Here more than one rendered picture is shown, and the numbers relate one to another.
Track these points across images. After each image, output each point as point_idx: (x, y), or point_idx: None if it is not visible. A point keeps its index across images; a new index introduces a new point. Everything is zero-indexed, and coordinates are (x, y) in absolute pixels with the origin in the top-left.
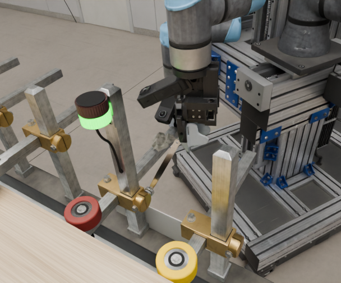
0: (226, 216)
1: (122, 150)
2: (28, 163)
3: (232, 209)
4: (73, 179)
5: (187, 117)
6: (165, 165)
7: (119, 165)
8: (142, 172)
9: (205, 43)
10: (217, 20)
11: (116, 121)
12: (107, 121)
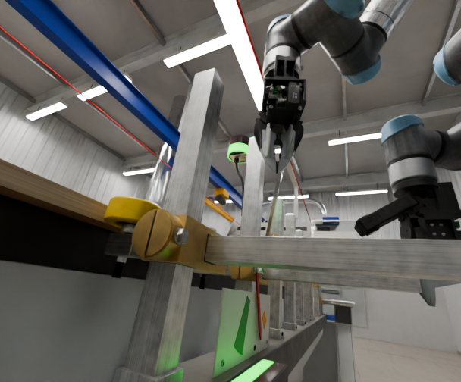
0: (176, 154)
1: (246, 187)
2: (293, 317)
3: (191, 154)
4: (274, 299)
5: (261, 115)
6: (270, 212)
7: (242, 206)
8: (292, 272)
9: (273, 47)
10: (288, 29)
11: (249, 158)
12: (234, 148)
